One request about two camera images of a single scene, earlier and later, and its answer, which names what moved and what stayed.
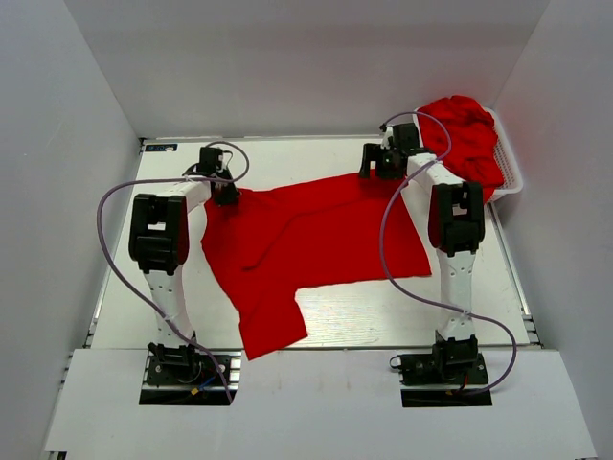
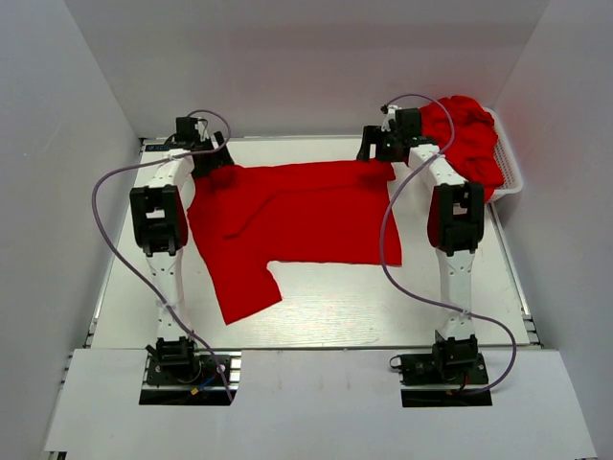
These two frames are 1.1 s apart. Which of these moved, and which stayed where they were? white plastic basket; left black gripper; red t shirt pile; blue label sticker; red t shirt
Moved: left black gripper; red t shirt
Stayed: red t shirt pile; white plastic basket; blue label sticker
